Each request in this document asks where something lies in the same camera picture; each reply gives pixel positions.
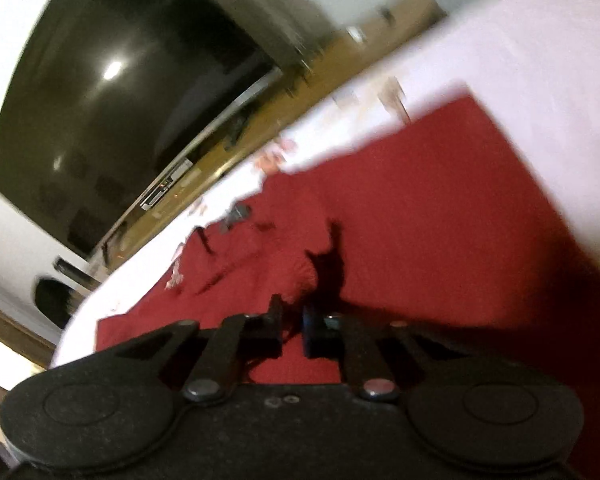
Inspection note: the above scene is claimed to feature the wooden window frame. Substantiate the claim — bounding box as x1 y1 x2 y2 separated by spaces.
0 296 57 357

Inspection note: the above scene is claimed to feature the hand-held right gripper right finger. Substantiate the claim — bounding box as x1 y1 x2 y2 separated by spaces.
301 305 468 405

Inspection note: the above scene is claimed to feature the wooden television stand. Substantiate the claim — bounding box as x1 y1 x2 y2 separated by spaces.
100 0 448 271

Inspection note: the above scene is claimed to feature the white floral bed sheet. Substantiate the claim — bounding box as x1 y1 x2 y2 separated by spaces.
50 0 600 368

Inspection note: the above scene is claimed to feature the silver set-top box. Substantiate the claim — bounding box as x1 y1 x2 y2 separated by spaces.
140 157 195 211

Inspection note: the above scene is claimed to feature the black round chair back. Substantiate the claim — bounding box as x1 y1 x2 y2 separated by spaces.
32 277 88 331

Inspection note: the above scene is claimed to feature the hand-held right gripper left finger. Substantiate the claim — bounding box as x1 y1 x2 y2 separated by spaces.
111 294 284 406

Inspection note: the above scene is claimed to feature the red knitted garment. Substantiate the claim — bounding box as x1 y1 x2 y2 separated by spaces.
96 96 600 461

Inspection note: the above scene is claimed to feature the black flat screen television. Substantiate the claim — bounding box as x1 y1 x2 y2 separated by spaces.
0 0 283 261

